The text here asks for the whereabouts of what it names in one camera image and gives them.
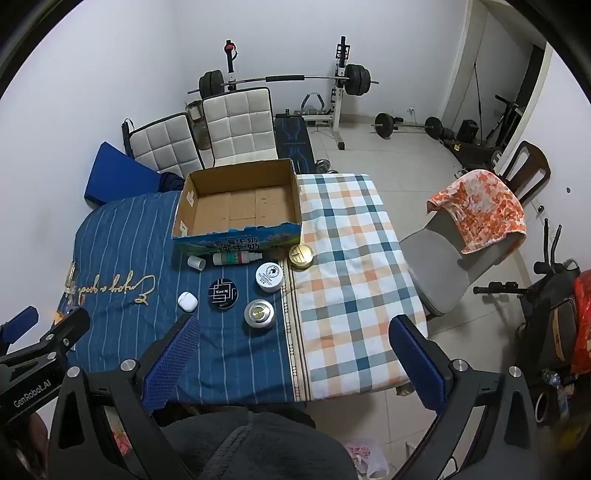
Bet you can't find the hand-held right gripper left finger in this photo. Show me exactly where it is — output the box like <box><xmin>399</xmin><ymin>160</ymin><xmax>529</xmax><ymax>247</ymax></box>
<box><xmin>48</xmin><ymin>315</ymin><xmax>201</xmax><ymax>480</ymax></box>

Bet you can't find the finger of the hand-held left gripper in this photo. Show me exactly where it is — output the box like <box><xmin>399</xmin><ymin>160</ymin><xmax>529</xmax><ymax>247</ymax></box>
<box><xmin>0</xmin><ymin>305</ymin><xmax>38</xmax><ymax>344</ymax></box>
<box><xmin>0</xmin><ymin>307</ymin><xmax>92</xmax><ymax>370</ymax></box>

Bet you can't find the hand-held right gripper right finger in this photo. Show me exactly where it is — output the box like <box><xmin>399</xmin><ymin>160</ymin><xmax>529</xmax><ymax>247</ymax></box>
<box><xmin>389</xmin><ymin>315</ymin><xmax>541</xmax><ymax>480</ymax></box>

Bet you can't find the black round tin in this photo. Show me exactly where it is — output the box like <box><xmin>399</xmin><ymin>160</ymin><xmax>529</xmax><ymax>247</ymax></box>
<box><xmin>208</xmin><ymin>279</ymin><xmax>240</xmax><ymax>308</ymax></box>

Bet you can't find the silver round tin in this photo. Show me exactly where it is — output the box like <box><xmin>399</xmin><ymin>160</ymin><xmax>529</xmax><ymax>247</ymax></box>
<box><xmin>244</xmin><ymin>299</ymin><xmax>277</xmax><ymax>330</ymax></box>

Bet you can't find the white spray bottle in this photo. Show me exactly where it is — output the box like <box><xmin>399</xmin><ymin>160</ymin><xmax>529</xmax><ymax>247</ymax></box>
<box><xmin>212</xmin><ymin>251</ymin><xmax>263</xmax><ymax>267</ymax></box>

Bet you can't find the gold round tin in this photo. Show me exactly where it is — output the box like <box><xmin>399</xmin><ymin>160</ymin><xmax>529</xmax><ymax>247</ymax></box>
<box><xmin>288</xmin><ymin>244</ymin><xmax>315</xmax><ymax>271</ymax></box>

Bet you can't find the cardboard box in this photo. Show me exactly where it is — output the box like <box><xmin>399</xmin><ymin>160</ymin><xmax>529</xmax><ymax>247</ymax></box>
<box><xmin>172</xmin><ymin>159</ymin><xmax>303</xmax><ymax>254</ymax></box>

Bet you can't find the grey upholstered chair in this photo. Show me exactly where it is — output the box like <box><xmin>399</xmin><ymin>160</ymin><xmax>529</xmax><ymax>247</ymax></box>
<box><xmin>399</xmin><ymin>210</ymin><xmax>509</xmax><ymax>317</ymax></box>

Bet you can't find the pink and white plastic bag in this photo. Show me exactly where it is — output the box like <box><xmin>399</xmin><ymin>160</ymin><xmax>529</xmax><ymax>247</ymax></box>
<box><xmin>344</xmin><ymin>440</ymin><xmax>391</xmax><ymax>480</ymax></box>

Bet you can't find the plaid blanket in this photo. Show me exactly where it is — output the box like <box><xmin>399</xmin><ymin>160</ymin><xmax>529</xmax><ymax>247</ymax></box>
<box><xmin>281</xmin><ymin>173</ymin><xmax>428</xmax><ymax>400</ymax></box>

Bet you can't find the blue striped blanket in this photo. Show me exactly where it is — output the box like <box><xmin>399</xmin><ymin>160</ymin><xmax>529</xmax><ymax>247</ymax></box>
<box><xmin>58</xmin><ymin>189</ymin><xmax>308</xmax><ymax>407</ymax></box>

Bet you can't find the person's dark grey clothing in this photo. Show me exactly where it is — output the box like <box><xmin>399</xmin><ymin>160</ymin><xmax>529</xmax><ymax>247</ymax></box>
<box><xmin>159</xmin><ymin>410</ymin><xmax>358</xmax><ymax>480</ymax></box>

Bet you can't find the black scooter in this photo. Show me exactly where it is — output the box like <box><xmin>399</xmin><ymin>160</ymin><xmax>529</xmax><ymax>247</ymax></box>
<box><xmin>473</xmin><ymin>219</ymin><xmax>585</xmax><ymax>374</ymax></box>

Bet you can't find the clear water bottle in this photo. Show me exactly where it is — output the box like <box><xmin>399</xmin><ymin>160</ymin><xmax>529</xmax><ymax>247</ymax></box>
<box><xmin>542</xmin><ymin>368</ymin><xmax>572</xmax><ymax>418</ymax></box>

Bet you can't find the blue foam mat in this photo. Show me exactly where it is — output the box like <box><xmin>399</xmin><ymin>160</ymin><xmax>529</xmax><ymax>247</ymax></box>
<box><xmin>84</xmin><ymin>141</ymin><xmax>162</xmax><ymax>204</ymax></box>

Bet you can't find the orange patterned towel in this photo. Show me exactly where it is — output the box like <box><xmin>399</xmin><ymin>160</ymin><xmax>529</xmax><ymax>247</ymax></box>
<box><xmin>426</xmin><ymin>169</ymin><xmax>527</xmax><ymax>254</ymax></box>

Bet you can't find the red bag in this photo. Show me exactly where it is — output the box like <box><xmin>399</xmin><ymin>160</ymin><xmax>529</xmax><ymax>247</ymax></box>
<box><xmin>571</xmin><ymin>272</ymin><xmax>591</xmax><ymax>374</ymax></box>

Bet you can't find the white quilted chair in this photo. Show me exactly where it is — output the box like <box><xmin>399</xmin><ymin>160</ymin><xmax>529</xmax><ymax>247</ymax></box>
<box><xmin>202</xmin><ymin>87</ymin><xmax>280</xmax><ymax>169</ymax></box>
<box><xmin>122</xmin><ymin>112</ymin><xmax>206</xmax><ymax>178</ymax></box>

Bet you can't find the dark wooden chair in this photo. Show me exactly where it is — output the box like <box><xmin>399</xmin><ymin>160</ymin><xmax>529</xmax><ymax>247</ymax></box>
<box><xmin>489</xmin><ymin>141</ymin><xmax>552</xmax><ymax>204</ymax></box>

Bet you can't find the short barbell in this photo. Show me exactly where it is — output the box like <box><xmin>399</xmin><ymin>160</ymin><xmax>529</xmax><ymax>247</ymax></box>
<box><xmin>373</xmin><ymin>112</ymin><xmax>444</xmax><ymax>139</ymax></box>

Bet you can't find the black weight bench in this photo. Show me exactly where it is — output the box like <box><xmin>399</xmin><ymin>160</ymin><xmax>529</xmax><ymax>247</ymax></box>
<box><xmin>274</xmin><ymin>115</ymin><xmax>315</xmax><ymax>172</ymax></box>

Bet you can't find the black exercise stand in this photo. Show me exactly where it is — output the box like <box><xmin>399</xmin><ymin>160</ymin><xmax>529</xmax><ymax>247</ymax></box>
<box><xmin>480</xmin><ymin>95</ymin><xmax>522</xmax><ymax>149</ymax></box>

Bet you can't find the white barbell rack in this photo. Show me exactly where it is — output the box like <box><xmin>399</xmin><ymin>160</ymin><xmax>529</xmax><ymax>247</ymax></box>
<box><xmin>222</xmin><ymin>36</ymin><xmax>354</xmax><ymax>151</ymax></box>

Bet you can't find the long barbell with black plates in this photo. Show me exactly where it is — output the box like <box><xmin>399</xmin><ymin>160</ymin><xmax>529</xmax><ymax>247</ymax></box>
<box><xmin>187</xmin><ymin>65</ymin><xmax>379</xmax><ymax>97</ymax></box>

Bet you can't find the grey cable handle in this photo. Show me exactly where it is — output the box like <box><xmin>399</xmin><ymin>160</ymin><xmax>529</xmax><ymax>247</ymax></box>
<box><xmin>301</xmin><ymin>92</ymin><xmax>327</xmax><ymax>116</ymax></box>

